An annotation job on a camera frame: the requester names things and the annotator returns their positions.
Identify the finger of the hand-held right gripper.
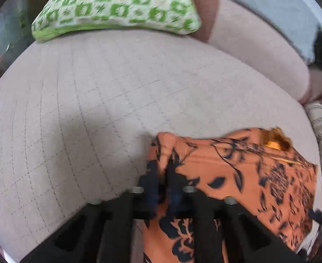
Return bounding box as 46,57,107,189
308,209,322,232

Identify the stained glass wooden door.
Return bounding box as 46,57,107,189
0,0,41,72

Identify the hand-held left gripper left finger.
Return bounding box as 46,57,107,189
18,170,161,263

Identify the green checked pillow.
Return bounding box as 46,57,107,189
31,0,202,43

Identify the grey pillow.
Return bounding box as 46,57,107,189
227,0,322,61

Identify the pink sofa armrest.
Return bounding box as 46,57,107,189
301,67,322,105

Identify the orange floral blouse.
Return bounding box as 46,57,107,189
143,126,319,263

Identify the pink bolster cushion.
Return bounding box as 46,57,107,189
191,0,312,102

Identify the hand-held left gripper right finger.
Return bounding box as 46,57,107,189
165,155,306,263

